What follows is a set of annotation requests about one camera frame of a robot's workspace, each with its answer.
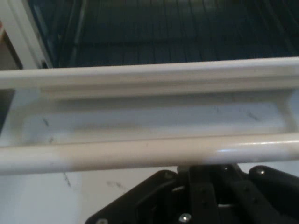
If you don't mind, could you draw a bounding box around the white oven door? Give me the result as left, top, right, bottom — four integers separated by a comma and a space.
0, 56, 299, 224

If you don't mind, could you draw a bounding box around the dark metal oven rack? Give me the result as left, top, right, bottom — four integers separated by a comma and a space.
74, 0, 299, 65

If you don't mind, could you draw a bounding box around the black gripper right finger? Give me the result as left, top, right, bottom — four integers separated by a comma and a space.
217, 163, 299, 224

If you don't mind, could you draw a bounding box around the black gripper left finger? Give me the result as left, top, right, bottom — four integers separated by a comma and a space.
85, 169, 219, 224

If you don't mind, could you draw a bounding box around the white oven door handle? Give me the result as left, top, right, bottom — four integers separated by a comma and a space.
0, 90, 299, 176

